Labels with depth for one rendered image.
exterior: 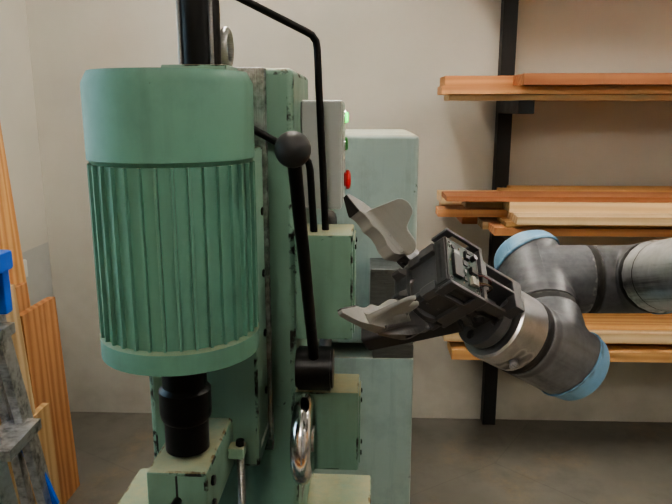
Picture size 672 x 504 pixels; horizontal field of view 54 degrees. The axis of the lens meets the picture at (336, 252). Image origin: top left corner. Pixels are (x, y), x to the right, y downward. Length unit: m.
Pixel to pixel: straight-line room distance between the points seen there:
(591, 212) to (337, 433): 1.88
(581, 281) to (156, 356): 0.52
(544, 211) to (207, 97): 2.08
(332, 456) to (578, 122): 2.36
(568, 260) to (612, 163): 2.30
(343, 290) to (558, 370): 0.30
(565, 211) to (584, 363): 1.86
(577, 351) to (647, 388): 2.72
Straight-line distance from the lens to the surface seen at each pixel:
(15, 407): 1.73
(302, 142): 0.61
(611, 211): 2.70
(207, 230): 0.66
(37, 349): 2.57
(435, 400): 3.28
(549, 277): 0.85
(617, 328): 2.84
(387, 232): 0.71
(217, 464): 0.83
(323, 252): 0.90
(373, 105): 2.96
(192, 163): 0.65
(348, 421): 0.96
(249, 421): 0.90
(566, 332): 0.78
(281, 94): 0.89
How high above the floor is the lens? 1.47
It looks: 12 degrees down
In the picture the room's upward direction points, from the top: straight up
